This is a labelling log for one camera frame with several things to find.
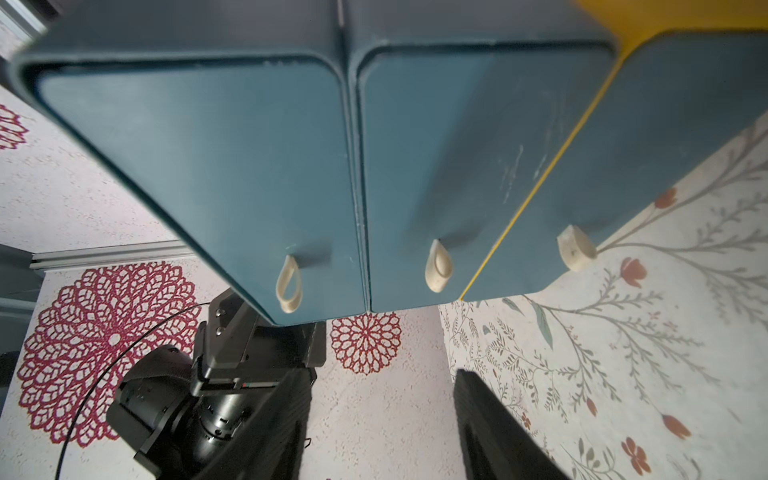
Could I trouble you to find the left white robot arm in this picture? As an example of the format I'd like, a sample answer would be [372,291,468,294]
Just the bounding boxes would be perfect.
[107,289,327,479]

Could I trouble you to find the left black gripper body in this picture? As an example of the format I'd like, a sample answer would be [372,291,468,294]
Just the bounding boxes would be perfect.
[134,290,327,479]

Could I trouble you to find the teal three-drawer cabinet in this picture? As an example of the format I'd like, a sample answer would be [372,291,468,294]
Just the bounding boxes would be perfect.
[9,1,767,326]

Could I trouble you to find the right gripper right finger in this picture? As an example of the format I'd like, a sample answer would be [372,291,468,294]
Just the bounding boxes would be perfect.
[453,369,567,480]

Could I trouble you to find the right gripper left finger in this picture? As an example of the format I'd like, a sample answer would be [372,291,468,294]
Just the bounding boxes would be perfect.
[194,368,316,479]

